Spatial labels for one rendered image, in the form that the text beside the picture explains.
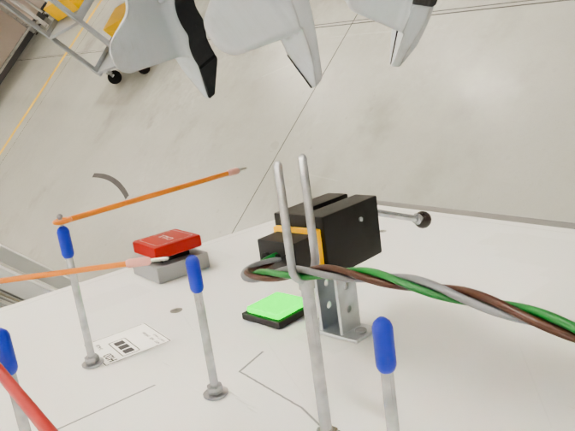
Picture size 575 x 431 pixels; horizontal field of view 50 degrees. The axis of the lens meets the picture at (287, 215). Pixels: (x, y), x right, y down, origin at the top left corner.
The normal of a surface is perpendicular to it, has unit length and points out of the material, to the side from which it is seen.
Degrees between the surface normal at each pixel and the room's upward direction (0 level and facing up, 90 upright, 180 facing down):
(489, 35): 0
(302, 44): 69
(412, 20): 89
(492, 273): 47
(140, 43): 109
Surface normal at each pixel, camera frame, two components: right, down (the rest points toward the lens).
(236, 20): 0.57, -0.15
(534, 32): -0.66, -0.48
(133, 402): -0.13, -0.96
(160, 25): 0.77, 0.33
